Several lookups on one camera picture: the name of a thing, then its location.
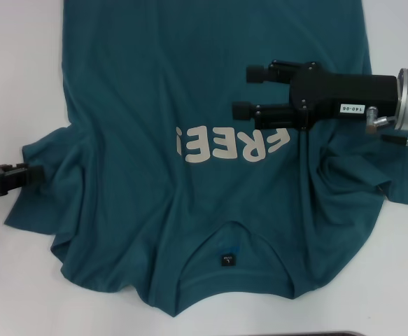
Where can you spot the teal T-shirt with FREE print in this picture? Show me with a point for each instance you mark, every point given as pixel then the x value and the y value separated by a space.
pixel 189 87

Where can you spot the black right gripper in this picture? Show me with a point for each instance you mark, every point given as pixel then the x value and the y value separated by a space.
pixel 347 94

